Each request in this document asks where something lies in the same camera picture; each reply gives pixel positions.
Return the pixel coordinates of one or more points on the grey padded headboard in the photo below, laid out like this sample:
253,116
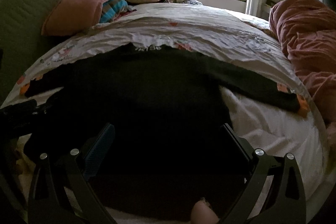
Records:
21,41

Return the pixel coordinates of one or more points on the black garment with orange print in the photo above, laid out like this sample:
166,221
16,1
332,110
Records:
165,150

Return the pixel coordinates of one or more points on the pink pillow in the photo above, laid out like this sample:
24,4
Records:
72,16

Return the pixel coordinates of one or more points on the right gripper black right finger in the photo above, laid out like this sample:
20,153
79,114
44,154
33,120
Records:
261,188

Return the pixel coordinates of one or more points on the white strawberry print bedsheet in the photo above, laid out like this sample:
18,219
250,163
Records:
232,37

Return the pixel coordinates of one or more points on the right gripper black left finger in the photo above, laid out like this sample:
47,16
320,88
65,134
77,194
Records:
60,191

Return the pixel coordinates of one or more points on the blue striped folded blanket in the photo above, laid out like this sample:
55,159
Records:
112,9

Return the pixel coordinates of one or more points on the right hand thumb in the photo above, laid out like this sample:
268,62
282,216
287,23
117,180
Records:
203,214

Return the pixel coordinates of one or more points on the pink rumpled blanket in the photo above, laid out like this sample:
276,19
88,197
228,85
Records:
306,32

